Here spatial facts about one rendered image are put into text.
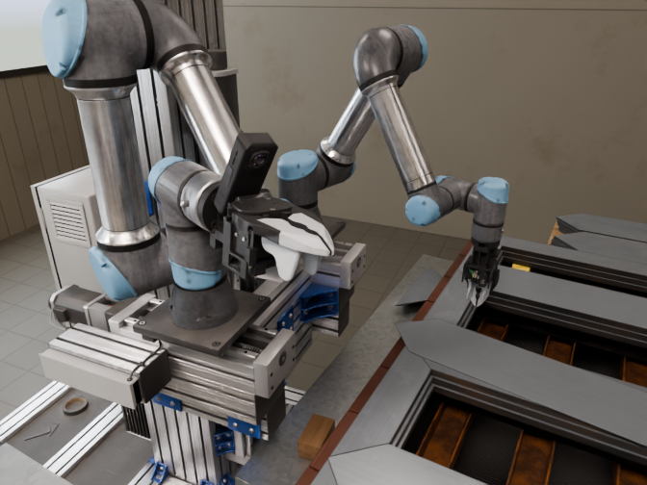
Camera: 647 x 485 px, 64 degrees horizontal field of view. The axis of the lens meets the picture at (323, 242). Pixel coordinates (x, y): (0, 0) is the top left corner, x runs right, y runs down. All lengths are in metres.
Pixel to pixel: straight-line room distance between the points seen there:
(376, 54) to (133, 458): 1.57
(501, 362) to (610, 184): 2.66
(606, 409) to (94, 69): 1.21
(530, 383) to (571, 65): 2.69
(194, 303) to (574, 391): 0.88
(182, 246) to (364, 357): 0.97
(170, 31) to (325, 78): 3.16
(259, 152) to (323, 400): 1.00
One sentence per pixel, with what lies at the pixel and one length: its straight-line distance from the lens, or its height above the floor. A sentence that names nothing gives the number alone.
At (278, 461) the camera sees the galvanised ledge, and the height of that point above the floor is 0.68.
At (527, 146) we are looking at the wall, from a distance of 3.84.
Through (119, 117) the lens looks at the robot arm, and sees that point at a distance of 0.96.
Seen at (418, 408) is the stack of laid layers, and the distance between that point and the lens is 1.26.
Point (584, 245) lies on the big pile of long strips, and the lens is 2.14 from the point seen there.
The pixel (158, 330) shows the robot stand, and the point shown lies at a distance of 1.18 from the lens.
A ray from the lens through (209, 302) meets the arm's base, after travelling 1.14.
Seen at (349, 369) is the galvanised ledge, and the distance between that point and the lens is 1.59.
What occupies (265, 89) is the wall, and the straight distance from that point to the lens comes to 4.33.
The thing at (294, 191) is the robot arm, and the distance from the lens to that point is 1.49.
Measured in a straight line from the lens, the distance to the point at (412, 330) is 1.44.
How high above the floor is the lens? 1.69
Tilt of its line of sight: 26 degrees down
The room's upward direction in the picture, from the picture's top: straight up
